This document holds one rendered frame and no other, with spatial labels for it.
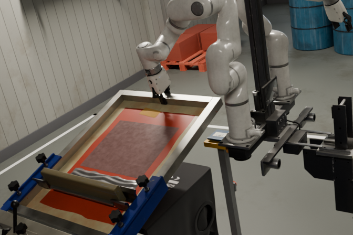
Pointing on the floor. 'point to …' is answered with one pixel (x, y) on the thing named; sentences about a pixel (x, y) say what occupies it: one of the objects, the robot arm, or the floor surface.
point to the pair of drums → (321, 20)
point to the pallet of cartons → (191, 47)
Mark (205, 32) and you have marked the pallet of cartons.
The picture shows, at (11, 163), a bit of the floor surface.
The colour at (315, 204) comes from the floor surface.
